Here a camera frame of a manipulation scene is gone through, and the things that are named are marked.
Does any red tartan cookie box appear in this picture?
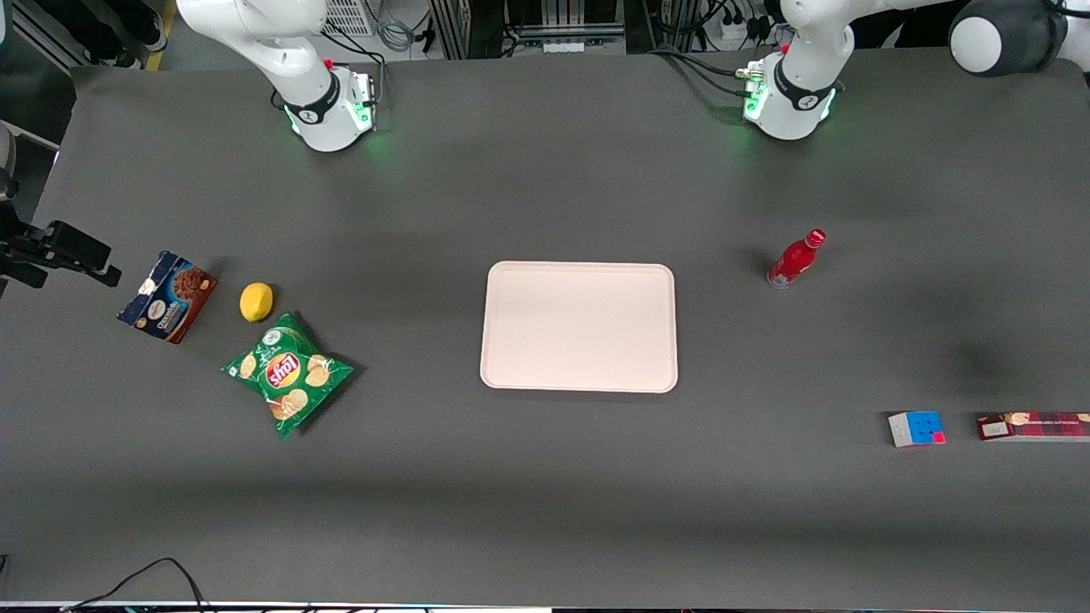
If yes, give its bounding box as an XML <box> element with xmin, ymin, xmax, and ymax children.
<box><xmin>976</xmin><ymin>411</ymin><xmax>1090</xmax><ymax>443</ymax></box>

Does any blue chocolate cookie box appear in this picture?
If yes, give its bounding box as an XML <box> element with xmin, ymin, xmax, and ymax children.
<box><xmin>117</xmin><ymin>249</ymin><xmax>219</xmax><ymax>345</ymax></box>

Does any white vented box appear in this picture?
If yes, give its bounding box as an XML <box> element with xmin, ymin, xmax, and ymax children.
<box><xmin>322</xmin><ymin>0</ymin><xmax>377</xmax><ymax>37</ymax></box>

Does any cream plastic tray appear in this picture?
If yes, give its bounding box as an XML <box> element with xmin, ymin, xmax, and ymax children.
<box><xmin>479</xmin><ymin>261</ymin><xmax>680</xmax><ymax>394</ymax></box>

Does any yellow lemon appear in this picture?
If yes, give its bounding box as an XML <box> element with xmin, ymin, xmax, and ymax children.
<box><xmin>239</xmin><ymin>282</ymin><xmax>275</xmax><ymax>324</ymax></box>

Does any green chips bag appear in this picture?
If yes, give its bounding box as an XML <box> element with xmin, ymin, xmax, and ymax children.
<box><xmin>221</xmin><ymin>312</ymin><xmax>355</xmax><ymax>440</ymax></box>

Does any white power strip with plugs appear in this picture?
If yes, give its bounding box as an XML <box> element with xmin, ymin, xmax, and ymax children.
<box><xmin>720</xmin><ymin>4</ymin><xmax>772</xmax><ymax>43</ymax></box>

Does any red bottle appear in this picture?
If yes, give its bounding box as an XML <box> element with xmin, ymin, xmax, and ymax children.
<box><xmin>766</xmin><ymin>227</ymin><xmax>828</xmax><ymax>290</ymax></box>

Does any colourful puzzle cube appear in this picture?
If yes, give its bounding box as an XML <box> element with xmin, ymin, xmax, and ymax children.
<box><xmin>887</xmin><ymin>410</ymin><xmax>948</xmax><ymax>449</ymax></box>

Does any thin black table cable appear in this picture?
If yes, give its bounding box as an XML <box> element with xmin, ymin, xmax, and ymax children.
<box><xmin>60</xmin><ymin>557</ymin><xmax>209</xmax><ymax>613</ymax></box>

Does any black arm base cable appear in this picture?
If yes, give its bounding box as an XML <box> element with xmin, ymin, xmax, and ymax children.
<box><xmin>319</xmin><ymin>27</ymin><xmax>388</xmax><ymax>112</ymax></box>

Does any grey coiled cable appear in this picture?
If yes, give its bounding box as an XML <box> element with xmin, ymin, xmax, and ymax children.
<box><xmin>376</xmin><ymin>15</ymin><xmax>416</xmax><ymax>54</ymax></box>

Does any aluminium frame rack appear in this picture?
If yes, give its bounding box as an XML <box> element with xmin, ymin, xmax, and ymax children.
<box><xmin>428</xmin><ymin>0</ymin><xmax>631</xmax><ymax>60</ymax></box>

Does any black cable bundle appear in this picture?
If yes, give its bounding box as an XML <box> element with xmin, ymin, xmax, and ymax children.
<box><xmin>647</xmin><ymin>47</ymin><xmax>754</xmax><ymax>96</ymax></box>

